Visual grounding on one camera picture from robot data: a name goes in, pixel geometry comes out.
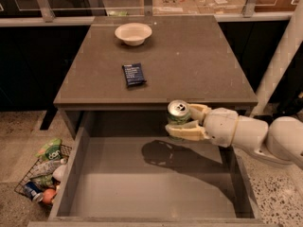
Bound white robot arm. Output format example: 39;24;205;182
166;2;303;168

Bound white paper bowl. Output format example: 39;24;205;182
115;23;152;46

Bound black wire basket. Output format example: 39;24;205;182
14;145;72;199

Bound clear plastic water bottle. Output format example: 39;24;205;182
32;158;67;177

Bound green chip bag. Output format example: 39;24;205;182
35;138;62;161

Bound dark blue snack packet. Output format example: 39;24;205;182
122;63;147;87

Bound open grey top drawer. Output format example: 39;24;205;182
27;111;282;227

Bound grey cabinet with top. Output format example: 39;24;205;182
54;15;258;133

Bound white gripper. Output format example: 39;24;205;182
165;104;239;148

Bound blue soda can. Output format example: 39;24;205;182
23;182;44;202

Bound green soda can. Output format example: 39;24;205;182
166;100;190;131

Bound white round object in basket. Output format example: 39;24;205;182
52;165;66;182

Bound orange fruit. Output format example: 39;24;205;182
43;188;57;204

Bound flattened cardboard boxes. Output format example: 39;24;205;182
152;0;245;15

